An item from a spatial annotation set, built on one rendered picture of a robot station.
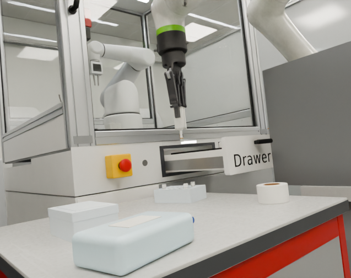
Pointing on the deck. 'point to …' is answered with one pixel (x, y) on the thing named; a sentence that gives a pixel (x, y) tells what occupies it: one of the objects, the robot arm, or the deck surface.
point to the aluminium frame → (250, 47)
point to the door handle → (74, 7)
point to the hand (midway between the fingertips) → (179, 118)
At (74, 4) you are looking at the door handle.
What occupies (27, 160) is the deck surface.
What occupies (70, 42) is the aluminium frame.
